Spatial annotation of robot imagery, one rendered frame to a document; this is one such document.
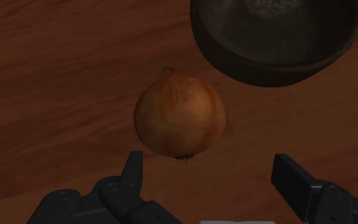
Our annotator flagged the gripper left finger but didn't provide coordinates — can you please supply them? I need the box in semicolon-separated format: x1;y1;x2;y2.
26;150;184;224

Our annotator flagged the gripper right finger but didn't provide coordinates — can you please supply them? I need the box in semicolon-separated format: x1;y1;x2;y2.
270;153;358;224

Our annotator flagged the brown onion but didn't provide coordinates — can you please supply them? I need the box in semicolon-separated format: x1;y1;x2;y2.
133;67;227;162

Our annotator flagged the dark round bowl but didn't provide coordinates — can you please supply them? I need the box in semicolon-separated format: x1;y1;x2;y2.
189;0;358;88

